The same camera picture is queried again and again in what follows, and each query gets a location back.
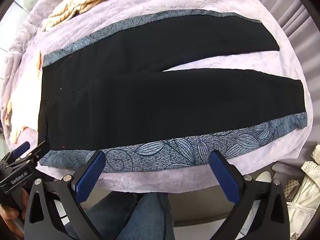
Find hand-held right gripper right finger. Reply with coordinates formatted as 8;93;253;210
208;150;292;240

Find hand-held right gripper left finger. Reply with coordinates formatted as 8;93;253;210
24;151;107;240

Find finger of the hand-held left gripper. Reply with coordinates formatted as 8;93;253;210
11;141;31;159
24;141;49;166

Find black pants with floral stripe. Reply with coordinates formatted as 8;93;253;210
37;9;308;174

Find person's left hand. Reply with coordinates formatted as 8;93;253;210
0;189;29;239

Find peach cloth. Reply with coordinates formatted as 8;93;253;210
5;50;42;141

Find person's legs in jeans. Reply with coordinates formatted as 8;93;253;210
82;192;176;240

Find patterned brown bag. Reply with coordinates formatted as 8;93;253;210
284;179;301;202

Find white jacket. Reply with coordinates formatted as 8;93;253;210
286;160;320;238

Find cream striped cloth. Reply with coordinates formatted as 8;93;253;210
41;0;138;32

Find lilac embossed blanket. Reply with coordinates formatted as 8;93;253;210
0;0;314;193

